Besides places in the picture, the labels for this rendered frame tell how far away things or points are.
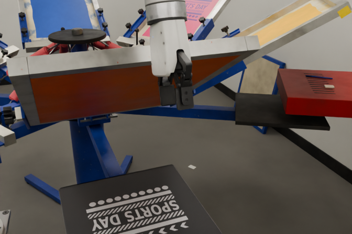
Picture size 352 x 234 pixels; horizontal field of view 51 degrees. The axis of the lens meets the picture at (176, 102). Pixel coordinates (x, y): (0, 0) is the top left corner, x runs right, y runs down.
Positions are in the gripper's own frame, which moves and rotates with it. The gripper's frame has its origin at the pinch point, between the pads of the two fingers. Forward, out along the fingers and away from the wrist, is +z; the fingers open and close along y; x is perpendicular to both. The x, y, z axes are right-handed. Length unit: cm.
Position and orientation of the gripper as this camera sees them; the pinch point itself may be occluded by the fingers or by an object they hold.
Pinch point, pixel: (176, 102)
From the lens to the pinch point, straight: 71.1
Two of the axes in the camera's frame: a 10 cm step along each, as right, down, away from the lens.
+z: 1.1, 9.9, 1.2
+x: 9.3, -1.4, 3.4
